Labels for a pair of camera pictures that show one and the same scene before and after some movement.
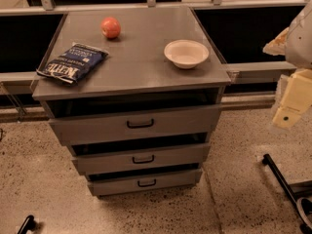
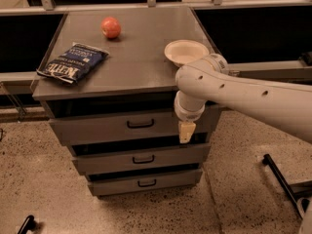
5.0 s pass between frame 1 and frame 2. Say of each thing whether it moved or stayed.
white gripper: moved
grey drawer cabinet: stayed
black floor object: stayed
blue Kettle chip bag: stayed
